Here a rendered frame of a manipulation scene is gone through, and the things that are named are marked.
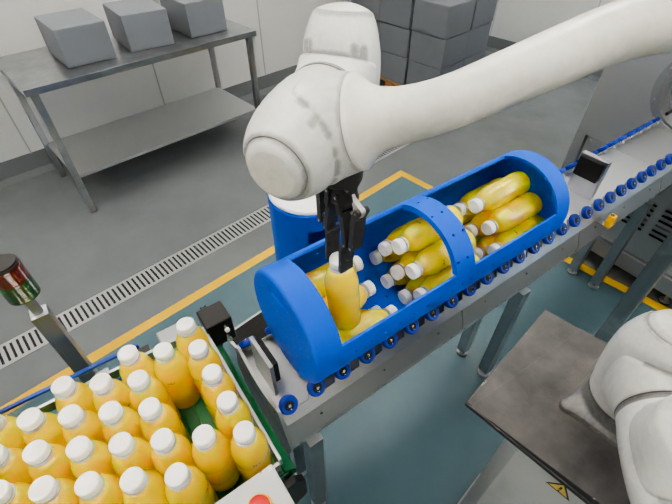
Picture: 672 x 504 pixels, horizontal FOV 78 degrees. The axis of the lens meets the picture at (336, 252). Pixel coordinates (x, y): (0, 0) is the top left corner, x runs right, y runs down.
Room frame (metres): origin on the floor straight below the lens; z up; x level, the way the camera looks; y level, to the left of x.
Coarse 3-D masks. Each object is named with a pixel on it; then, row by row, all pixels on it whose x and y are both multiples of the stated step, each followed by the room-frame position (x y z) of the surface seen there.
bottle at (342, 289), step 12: (336, 276) 0.56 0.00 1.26; (348, 276) 0.56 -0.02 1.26; (336, 288) 0.55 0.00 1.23; (348, 288) 0.55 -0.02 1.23; (336, 300) 0.55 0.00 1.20; (348, 300) 0.55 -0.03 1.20; (336, 312) 0.55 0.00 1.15; (348, 312) 0.55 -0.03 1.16; (360, 312) 0.58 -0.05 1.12; (336, 324) 0.55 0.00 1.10; (348, 324) 0.55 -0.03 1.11
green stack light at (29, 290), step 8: (32, 280) 0.60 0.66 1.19; (16, 288) 0.57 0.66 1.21; (24, 288) 0.58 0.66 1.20; (32, 288) 0.59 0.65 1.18; (40, 288) 0.61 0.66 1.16; (8, 296) 0.56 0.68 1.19; (16, 296) 0.56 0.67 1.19; (24, 296) 0.57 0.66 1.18; (32, 296) 0.58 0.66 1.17; (16, 304) 0.56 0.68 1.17
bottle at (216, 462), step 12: (216, 432) 0.33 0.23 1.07; (192, 444) 0.31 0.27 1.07; (216, 444) 0.31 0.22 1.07; (228, 444) 0.32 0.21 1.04; (192, 456) 0.29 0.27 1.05; (204, 456) 0.29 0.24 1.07; (216, 456) 0.29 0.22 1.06; (228, 456) 0.30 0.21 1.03; (204, 468) 0.28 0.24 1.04; (216, 468) 0.28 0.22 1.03; (228, 468) 0.29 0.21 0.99; (216, 480) 0.28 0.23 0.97; (228, 480) 0.28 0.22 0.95
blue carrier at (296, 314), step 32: (512, 160) 1.11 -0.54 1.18; (544, 160) 1.03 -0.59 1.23; (448, 192) 1.05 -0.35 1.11; (544, 192) 1.01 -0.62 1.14; (384, 224) 0.90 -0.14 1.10; (448, 224) 0.76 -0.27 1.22; (544, 224) 0.88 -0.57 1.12; (288, 256) 0.67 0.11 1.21; (320, 256) 0.77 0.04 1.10; (512, 256) 0.81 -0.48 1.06; (256, 288) 0.65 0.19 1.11; (288, 288) 0.55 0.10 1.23; (384, 288) 0.78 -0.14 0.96; (448, 288) 0.66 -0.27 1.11; (288, 320) 0.53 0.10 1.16; (320, 320) 0.50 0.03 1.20; (384, 320) 0.55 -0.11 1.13; (288, 352) 0.54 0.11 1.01; (320, 352) 0.46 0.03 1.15; (352, 352) 0.49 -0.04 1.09
